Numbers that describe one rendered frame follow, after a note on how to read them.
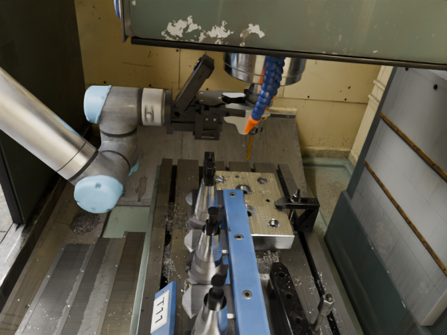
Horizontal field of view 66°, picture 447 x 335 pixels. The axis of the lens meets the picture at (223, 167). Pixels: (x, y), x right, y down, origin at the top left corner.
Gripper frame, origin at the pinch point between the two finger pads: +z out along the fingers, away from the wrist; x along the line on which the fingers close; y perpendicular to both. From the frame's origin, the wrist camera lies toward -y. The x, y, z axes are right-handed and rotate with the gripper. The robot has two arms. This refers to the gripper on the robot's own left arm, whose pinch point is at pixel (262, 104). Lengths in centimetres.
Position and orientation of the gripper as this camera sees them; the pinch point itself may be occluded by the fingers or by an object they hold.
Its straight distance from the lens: 72.8
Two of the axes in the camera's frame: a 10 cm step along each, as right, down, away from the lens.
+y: -0.9, 8.3, 5.6
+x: 0.7, 5.6, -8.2
